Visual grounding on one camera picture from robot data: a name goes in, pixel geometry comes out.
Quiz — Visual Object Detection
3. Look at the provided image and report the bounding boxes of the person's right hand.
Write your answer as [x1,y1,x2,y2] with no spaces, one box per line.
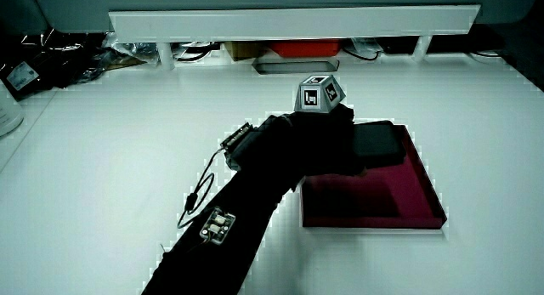
[266,74,367,190]

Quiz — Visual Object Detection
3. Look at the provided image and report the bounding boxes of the black battery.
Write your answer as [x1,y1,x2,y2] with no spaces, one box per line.
[352,120,407,170]

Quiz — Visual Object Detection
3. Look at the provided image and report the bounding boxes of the red square plate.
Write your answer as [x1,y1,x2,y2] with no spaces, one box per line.
[299,123,448,230]

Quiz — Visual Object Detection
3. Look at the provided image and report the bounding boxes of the grey metal tray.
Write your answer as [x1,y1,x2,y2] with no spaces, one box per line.
[251,58,341,76]

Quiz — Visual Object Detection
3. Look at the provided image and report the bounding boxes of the red box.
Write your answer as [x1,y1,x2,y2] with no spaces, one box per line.
[268,39,343,59]

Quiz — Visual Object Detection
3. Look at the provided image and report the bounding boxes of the brown cardboard box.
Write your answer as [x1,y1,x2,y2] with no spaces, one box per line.
[224,41,269,62]

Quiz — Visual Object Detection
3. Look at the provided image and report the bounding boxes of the white riser shelf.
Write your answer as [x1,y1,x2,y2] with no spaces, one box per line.
[108,4,482,71]

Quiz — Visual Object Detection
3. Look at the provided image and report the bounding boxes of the small circuit module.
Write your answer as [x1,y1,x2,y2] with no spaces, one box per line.
[199,206,236,246]

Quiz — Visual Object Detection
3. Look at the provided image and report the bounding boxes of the clear plastic bag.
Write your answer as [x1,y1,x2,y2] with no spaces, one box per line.
[101,31,161,62]

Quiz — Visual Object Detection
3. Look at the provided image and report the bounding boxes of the black plastic bags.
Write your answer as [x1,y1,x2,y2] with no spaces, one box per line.
[0,29,148,103]

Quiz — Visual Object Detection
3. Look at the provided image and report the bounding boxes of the white container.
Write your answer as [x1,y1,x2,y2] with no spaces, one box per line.
[0,80,25,139]

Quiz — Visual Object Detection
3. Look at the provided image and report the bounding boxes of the black cable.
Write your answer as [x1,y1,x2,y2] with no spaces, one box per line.
[342,43,382,62]
[176,148,226,230]

